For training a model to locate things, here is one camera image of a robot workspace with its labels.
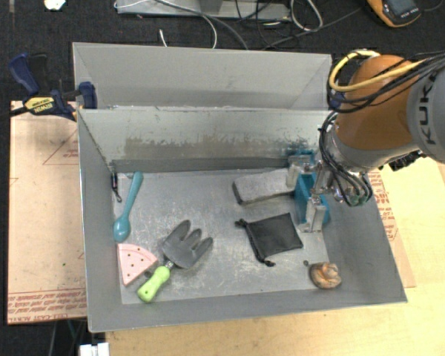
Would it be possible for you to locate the grey sponge block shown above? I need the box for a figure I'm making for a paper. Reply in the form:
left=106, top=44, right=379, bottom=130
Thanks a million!
left=232, top=168, right=296, bottom=206

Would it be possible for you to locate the black drawstring pouch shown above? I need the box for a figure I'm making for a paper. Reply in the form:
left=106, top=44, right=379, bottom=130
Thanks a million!
left=234, top=212, right=304, bottom=268

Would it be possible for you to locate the grey metal bin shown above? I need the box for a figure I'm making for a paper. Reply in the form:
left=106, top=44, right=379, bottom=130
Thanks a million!
left=72, top=42, right=409, bottom=334

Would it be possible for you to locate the green handled garden fork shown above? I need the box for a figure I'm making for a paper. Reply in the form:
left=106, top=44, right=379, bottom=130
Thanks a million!
left=136, top=219, right=214, bottom=304

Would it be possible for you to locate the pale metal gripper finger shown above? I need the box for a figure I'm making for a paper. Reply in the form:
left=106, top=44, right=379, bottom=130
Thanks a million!
left=299, top=197, right=327, bottom=234
left=286, top=154, right=317, bottom=188

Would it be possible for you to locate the black cylinder on white bracket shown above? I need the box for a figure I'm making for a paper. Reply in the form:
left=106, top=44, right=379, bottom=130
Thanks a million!
left=388, top=150, right=427, bottom=173

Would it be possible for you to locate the brown cardboard board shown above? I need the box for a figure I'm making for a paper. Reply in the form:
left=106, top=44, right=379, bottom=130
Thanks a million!
left=7, top=100, right=418, bottom=326

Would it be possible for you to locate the teal plastic spoon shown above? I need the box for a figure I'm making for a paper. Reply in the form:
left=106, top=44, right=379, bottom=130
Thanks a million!
left=112, top=171, right=145, bottom=243

